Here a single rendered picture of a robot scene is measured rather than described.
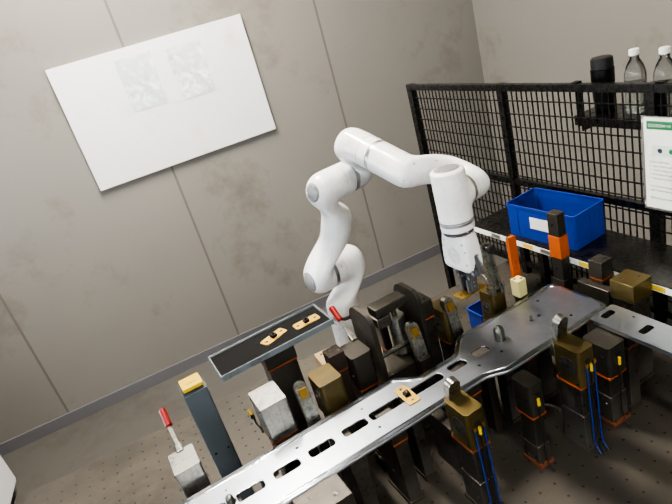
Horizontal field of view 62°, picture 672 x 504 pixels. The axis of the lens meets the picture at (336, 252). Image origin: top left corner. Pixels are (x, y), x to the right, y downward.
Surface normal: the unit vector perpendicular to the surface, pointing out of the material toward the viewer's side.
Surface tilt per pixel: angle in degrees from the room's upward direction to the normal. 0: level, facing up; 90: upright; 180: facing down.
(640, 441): 0
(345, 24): 90
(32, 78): 90
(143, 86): 90
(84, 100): 90
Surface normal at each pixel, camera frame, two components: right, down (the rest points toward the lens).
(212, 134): 0.40, 0.28
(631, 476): -0.26, -0.88
